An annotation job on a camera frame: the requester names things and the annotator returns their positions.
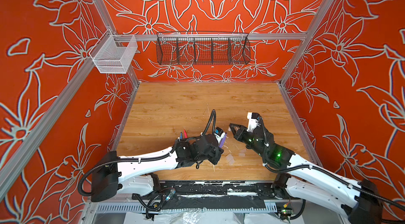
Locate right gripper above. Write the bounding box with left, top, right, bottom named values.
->
left=228, top=122, right=269, bottom=159

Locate purple marker pen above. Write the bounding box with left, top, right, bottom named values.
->
left=219, top=133, right=227, bottom=148

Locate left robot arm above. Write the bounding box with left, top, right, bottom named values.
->
left=78, top=129, right=226, bottom=202

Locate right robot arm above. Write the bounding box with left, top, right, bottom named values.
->
left=230, top=123, right=405, bottom=224

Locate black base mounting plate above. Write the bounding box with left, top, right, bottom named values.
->
left=131, top=180, right=301, bottom=211

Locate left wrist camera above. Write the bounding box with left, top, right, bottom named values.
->
left=214, top=127, right=226, bottom=142

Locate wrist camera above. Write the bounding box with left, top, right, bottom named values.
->
left=214, top=127, right=226, bottom=142
left=247, top=112, right=261, bottom=132

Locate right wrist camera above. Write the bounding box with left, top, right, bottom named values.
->
left=247, top=112, right=261, bottom=132

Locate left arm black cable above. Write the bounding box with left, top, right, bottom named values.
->
left=201, top=109, right=217, bottom=136

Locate black wire basket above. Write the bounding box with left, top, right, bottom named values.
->
left=156, top=31, right=251, bottom=66

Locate white wire basket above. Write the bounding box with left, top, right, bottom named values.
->
left=89, top=29, right=138, bottom=74

